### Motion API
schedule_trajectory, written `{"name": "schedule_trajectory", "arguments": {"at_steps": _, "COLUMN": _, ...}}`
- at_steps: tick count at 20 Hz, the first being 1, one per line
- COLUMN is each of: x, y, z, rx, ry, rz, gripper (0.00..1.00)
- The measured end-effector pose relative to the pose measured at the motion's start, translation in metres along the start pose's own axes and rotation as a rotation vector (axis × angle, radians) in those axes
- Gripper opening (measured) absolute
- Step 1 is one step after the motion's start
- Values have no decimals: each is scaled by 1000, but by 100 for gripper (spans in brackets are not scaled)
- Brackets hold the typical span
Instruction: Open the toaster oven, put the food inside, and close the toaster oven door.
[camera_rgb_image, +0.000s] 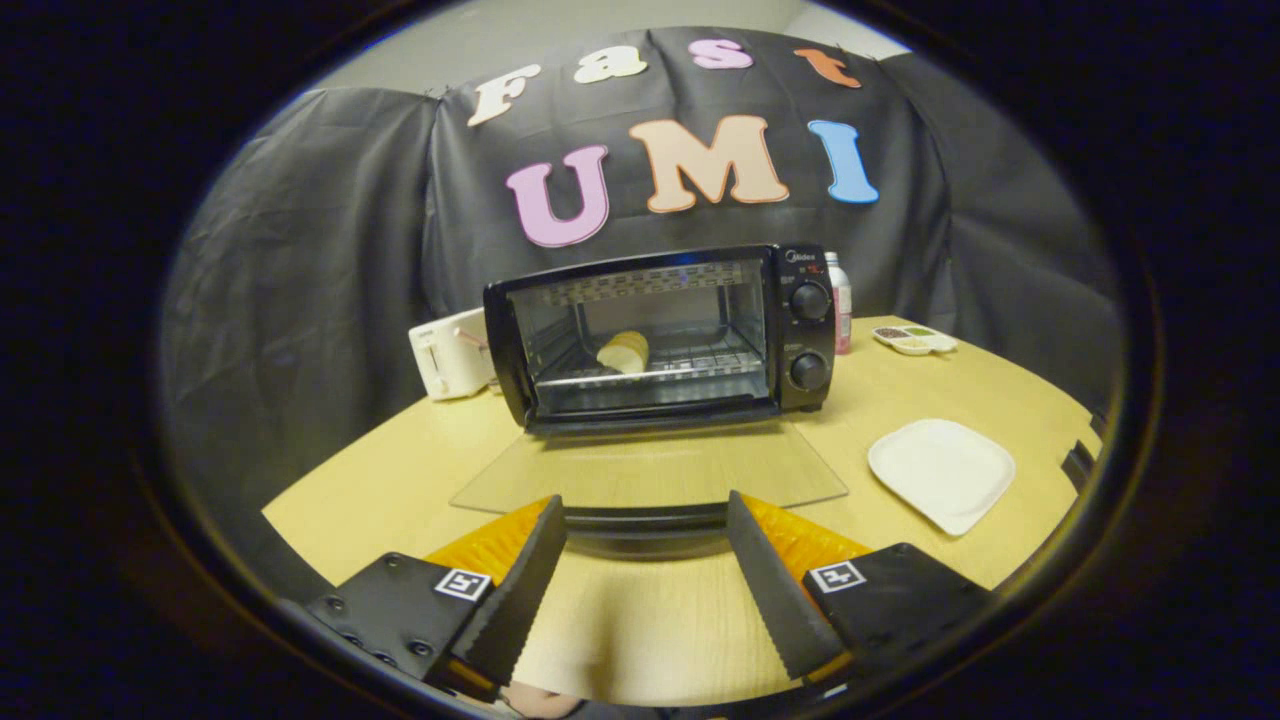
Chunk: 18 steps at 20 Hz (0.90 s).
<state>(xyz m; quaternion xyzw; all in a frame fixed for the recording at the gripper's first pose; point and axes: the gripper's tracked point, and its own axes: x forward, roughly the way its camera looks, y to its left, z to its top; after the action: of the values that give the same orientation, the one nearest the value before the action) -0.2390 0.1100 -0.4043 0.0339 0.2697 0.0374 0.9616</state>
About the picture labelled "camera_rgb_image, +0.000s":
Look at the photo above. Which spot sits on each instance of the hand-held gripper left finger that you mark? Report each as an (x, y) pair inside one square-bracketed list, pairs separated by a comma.
[(515, 600)]

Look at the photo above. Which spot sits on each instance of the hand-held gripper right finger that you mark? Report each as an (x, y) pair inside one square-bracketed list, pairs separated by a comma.
[(775, 600)]

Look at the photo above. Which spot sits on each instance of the black toaster oven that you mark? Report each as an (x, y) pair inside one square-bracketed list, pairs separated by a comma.
[(808, 335)]

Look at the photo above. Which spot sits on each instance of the pale bread roll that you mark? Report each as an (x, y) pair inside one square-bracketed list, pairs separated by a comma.
[(625, 352)]

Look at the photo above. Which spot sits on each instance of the white pop-up toaster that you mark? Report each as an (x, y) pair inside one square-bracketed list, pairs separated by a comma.
[(445, 355)]

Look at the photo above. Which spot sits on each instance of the white square plate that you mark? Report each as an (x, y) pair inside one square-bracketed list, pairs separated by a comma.
[(940, 472)]

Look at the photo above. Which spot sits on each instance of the white divided dish of beans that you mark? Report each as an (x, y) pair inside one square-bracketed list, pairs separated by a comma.
[(915, 342)]

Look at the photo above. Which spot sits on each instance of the silver bottle with pink label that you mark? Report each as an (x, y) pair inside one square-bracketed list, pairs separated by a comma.
[(841, 300)]

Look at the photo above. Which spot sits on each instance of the black chair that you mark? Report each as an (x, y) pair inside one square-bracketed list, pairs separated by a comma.
[(1078, 465), (1100, 425)]

